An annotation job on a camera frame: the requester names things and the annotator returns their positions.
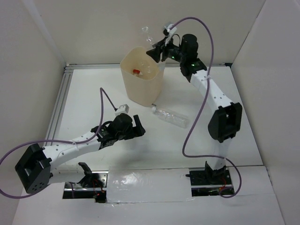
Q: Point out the white taped front panel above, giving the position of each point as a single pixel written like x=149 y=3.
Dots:
x=148 y=186

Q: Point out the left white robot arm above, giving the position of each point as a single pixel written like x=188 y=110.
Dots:
x=42 y=166

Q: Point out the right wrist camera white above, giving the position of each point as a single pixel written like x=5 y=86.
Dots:
x=169 y=31

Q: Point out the aluminium frame rail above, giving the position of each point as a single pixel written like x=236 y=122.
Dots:
x=58 y=110
x=97 y=66

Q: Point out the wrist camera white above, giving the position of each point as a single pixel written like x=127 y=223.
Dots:
x=169 y=31
x=122 y=109

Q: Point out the aluminium frame rail left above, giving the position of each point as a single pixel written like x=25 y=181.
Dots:
x=58 y=110

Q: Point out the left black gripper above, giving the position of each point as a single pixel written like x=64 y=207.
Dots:
x=137 y=131

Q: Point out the clear bottle white cap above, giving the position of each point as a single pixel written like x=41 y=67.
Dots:
x=146 y=68

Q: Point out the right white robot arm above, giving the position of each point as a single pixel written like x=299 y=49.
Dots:
x=226 y=114

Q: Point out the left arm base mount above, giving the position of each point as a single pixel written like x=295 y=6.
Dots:
x=95 y=190

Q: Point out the clear bottle blue cap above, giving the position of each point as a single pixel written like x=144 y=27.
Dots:
x=147 y=36

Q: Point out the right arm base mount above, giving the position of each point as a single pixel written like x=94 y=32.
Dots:
x=201 y=186

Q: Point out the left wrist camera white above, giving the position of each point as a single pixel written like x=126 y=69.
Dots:
x=122 y=109

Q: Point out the red-capped labelled small bottle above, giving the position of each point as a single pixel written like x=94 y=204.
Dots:
x=136 y=72

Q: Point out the aluminium frame rail back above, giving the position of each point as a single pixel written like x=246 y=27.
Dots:
x=97 y=66

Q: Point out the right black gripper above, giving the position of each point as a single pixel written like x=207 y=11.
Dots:
x=155 y=53

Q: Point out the beige plastic bin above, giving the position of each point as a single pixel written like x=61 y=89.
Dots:
x=143 y=90

